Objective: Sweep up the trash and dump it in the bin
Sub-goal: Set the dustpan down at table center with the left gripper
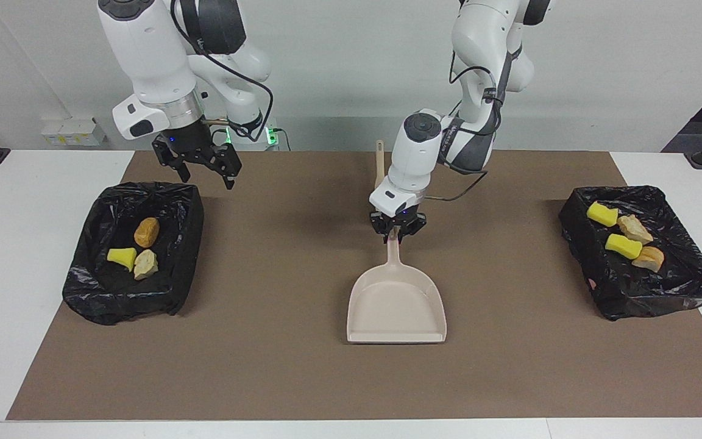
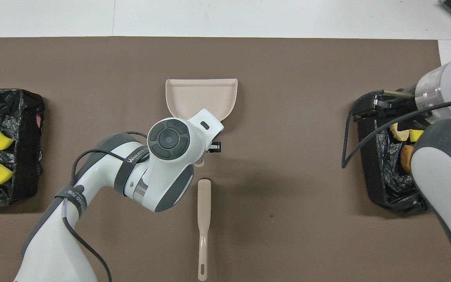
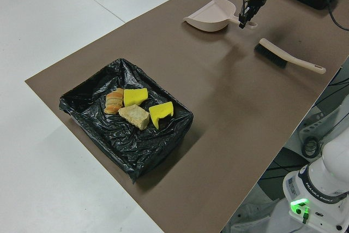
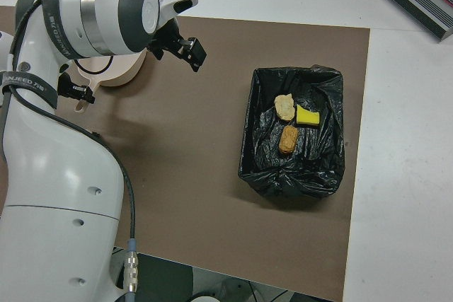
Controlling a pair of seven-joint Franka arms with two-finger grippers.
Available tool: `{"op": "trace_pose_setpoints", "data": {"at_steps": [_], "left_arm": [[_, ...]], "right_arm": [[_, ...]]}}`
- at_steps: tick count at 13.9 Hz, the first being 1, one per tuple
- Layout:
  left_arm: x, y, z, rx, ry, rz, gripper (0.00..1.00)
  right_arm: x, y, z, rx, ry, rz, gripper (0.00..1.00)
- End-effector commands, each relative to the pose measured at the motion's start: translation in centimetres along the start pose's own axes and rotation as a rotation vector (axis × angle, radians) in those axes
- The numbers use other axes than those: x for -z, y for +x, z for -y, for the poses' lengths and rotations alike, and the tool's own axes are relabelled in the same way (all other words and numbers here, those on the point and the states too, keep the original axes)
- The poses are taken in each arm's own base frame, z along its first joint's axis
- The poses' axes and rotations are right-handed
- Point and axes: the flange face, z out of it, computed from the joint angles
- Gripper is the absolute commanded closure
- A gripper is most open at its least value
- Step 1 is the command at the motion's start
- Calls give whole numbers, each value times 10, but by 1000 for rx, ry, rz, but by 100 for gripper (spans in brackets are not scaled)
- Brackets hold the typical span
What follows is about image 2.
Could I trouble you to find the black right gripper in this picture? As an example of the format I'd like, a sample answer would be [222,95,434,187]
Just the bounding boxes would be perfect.
[353,90,418,123]

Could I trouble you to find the striped croissant toy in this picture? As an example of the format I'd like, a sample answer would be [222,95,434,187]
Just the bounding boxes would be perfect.
[389,123,410,142]

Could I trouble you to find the beige plastic dustpan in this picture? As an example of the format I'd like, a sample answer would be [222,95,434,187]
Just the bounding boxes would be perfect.
[165,78,238,168]

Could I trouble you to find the green and yellow sponge piece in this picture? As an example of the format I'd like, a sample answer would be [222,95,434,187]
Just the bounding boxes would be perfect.
[408,128,425,143]

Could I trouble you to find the beige hand brush black bristles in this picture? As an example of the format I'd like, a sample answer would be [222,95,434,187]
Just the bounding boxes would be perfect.
[197,179,212,282]

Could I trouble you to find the brown round bread toy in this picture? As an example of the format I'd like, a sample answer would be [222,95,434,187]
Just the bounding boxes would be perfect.
[400,145,415,174]

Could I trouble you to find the black bag lined bin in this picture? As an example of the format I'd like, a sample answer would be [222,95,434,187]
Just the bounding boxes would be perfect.
[357,90,431,214]

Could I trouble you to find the black bagged bin pink spot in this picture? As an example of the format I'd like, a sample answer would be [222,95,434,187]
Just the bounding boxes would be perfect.
[0,89,46,207]

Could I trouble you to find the brown table mat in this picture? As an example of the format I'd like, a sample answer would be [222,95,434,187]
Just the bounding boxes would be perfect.
[0,36,451,282]

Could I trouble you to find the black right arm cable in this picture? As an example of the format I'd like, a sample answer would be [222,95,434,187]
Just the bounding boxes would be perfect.
[341,98,451,169]

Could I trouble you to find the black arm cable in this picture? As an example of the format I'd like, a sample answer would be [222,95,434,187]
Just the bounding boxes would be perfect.
[61,131,148,282]
[341,98,451,169]

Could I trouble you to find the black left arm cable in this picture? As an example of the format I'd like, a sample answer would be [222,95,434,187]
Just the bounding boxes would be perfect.
[61,131,148,282]

